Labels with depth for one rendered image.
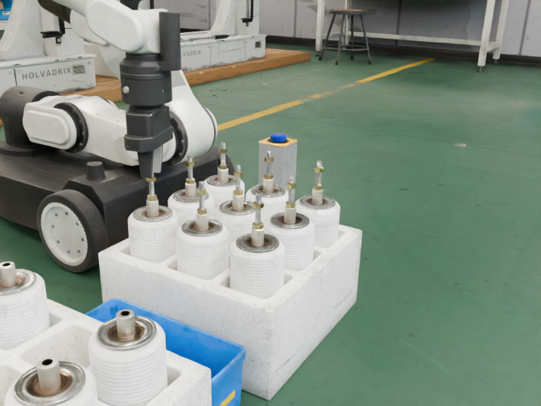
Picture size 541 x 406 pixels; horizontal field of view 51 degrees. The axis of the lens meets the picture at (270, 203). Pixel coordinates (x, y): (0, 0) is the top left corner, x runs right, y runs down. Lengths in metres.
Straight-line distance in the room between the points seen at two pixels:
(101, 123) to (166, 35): 0.65
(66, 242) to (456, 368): 0.93
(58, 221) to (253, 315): 0.67
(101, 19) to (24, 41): 2.36
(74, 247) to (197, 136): 0.40
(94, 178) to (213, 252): 0.52
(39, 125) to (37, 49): 1.72
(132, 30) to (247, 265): 0.43
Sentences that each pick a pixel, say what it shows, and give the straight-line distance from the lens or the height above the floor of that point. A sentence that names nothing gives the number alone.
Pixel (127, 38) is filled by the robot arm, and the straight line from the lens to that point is 0.99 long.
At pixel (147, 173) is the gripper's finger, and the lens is 1.07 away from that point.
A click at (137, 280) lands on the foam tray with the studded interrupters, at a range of 1.10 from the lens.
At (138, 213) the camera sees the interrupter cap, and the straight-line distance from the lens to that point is 1.12.
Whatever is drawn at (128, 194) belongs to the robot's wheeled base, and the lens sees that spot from 1.45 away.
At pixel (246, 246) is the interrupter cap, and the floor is 0.25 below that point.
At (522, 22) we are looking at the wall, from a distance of 5.94.
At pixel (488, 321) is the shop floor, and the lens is 1.35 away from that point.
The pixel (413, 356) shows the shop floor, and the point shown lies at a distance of 1.18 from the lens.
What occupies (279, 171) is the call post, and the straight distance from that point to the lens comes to 1.37.
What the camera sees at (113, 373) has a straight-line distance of 0.75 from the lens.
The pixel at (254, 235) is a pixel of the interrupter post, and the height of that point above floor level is 0.27.
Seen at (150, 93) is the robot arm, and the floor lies 0.49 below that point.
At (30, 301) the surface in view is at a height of 0.24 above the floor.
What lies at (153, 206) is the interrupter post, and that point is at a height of 0.27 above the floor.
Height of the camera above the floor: 0.68
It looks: 21 degrees down
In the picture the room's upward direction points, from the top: 2 degrees clockwise
